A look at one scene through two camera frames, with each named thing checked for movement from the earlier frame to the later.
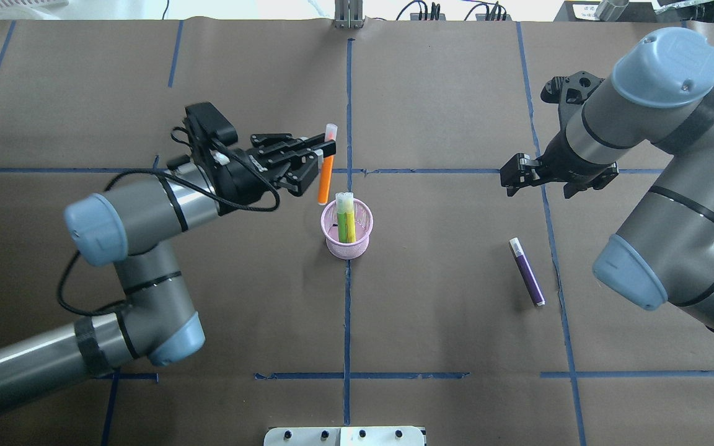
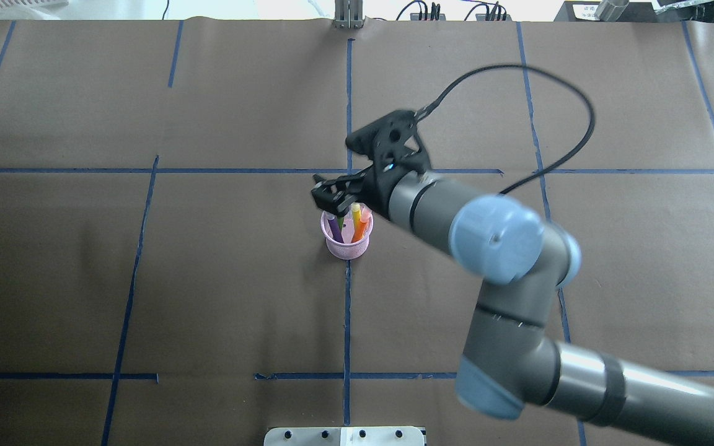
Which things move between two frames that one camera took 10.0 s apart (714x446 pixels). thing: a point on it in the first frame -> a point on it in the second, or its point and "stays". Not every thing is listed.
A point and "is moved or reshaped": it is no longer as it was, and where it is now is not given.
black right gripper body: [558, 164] -> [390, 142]
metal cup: [611, 10] stays
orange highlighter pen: [326, 174] -> [359, 230]
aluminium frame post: [348, 14] stays
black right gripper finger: [519, 172] -> [330, 196]
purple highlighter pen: [527, 274] is moved or reshaped
